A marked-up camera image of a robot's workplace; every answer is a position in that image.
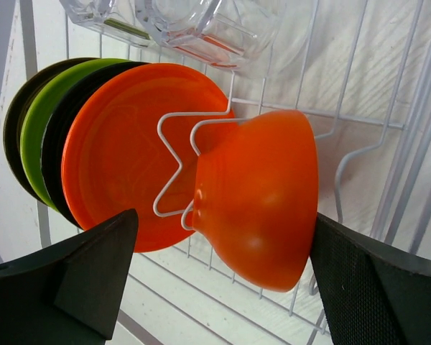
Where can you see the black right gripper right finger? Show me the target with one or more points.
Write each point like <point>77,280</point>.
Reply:
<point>372,293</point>

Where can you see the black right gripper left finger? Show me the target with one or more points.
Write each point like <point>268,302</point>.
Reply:
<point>69,292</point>

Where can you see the orange plastic bowl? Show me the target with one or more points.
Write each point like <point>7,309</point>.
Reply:
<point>256,198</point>

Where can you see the orange plastic plate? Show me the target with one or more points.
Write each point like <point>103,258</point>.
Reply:
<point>129,147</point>

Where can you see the black plastic plate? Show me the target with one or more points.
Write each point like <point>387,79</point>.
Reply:
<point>59,124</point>

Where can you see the green plastic plate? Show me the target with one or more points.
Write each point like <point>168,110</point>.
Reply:
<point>39,113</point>

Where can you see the dark olive plastic plate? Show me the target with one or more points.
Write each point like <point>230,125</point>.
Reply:
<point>17,111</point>

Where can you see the clear plastic cup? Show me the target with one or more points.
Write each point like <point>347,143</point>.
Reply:
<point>113,18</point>
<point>224,34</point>

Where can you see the white wire dish rack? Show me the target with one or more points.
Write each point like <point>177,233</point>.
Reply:
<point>364,81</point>

